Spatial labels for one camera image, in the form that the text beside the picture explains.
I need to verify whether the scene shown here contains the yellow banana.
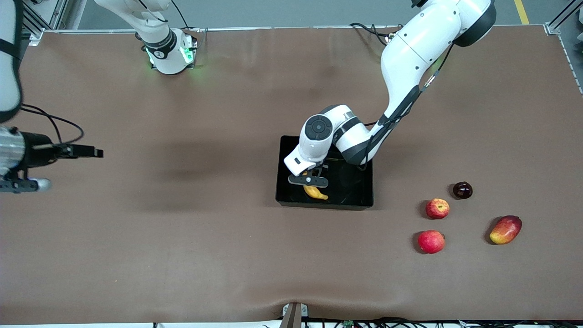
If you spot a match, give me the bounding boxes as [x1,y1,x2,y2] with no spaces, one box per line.
[301,171,329,201]

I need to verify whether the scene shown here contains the black plastic box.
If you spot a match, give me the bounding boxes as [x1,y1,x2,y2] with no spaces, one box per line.
[275,135,374,210]

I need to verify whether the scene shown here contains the red yellow apple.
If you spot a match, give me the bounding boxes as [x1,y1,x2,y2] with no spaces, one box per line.
[425,198,450,220]

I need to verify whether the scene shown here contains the brown table mat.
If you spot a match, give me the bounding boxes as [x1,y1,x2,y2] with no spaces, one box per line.
[0,25,583,325]

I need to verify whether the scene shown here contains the lower red apple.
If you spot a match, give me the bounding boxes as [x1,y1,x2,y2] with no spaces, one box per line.
[417,230,446,254]

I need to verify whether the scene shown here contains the dark purple plum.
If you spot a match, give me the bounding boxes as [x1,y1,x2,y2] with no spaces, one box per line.
[452,181,473,200]

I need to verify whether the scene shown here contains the red yellow mango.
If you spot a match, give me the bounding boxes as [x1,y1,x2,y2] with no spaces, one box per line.
[489,215,523,245]

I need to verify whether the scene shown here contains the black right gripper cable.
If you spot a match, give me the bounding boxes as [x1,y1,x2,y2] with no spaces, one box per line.
[20,104,85,145]

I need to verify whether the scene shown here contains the aluminium frame profile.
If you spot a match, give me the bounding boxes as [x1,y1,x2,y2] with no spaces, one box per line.
[544,0,583,94]
[20,0,73,46]

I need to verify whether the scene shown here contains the metal table edge bracket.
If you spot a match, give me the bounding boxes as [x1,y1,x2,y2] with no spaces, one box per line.
[281,302,309,328]

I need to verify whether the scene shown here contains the black left arm base cable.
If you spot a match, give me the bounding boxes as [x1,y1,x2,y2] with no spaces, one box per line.
[349,22,404,46]

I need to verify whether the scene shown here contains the black arm base cable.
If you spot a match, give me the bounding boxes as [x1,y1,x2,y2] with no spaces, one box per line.
[171,0,208,46]
[349,22,404,46]

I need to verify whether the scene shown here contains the black right arm base cable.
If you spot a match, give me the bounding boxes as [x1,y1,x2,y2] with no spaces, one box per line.
[171,0,208,46]

